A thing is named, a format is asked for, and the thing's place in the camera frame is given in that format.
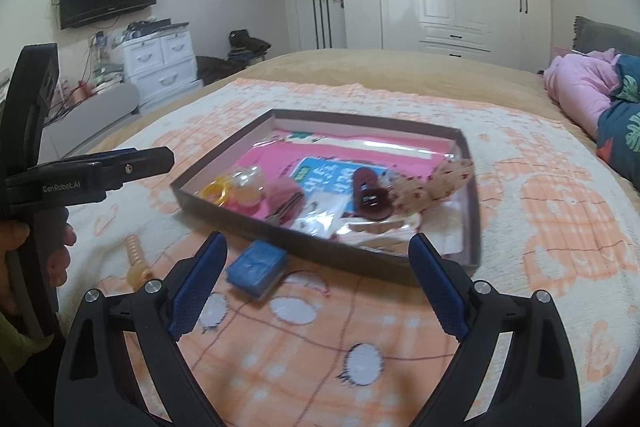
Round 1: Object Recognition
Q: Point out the grey padded bench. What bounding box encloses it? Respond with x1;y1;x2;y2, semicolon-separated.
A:
37;82;140;158

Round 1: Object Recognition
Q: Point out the mesh bow hair accessory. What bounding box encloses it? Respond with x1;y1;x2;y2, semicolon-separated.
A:
389;158;475;214

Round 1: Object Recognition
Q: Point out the white drawer cabinet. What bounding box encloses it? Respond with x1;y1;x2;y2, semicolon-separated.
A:
122;29;199;108

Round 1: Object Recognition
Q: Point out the orange white printed blanket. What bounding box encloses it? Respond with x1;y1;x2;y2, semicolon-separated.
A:
65;77;640;427

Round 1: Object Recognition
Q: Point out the clear plastic packet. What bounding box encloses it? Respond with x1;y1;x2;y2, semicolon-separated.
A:
294;206;352;239

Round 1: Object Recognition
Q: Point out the dark floor bag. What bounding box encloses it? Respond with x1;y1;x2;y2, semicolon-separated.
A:
195;55;247;86

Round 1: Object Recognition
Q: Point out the pink fabric hair clip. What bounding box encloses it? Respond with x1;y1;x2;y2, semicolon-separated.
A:
264;178;307;224

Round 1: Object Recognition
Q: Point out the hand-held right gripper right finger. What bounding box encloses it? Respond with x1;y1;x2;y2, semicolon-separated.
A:
408;232;583;427

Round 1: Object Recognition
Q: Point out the person's left hand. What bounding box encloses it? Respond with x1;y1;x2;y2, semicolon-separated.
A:
0;221;77;316

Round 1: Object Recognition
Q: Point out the yellow hair clip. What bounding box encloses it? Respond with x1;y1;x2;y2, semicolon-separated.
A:
199;176;237;206

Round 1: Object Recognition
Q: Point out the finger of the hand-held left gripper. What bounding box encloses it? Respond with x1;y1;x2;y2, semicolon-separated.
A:
74;147;144;164
99;146;175;192

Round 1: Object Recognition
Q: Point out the dark red hair clip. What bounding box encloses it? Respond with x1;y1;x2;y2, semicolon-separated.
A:
349;166;397;224

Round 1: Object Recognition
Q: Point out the pink book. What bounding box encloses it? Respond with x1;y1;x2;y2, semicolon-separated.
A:
239;133;453;230

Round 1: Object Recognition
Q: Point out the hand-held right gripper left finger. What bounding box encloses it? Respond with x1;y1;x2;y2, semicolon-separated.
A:
54;230;229;427

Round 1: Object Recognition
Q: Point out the cream hair claw clip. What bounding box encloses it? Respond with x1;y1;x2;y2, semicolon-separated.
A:
345;216;427;249

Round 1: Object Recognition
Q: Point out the brown cardboard box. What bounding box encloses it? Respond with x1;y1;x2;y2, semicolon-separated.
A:
170;108;482;269

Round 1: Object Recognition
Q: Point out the small blue case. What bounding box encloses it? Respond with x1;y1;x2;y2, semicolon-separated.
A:
223;239;288;298

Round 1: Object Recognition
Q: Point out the pearl hair tie packet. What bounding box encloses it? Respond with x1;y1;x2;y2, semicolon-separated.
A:
225;165;269;214

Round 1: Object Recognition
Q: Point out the grey pillow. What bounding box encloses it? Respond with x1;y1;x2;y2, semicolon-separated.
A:
569;15;640;58

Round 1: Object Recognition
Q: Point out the dark clothes pile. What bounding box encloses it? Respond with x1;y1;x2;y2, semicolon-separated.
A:
227;29;272;64

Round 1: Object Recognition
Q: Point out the pink quilt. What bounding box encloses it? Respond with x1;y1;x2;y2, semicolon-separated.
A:
542;48;627;144

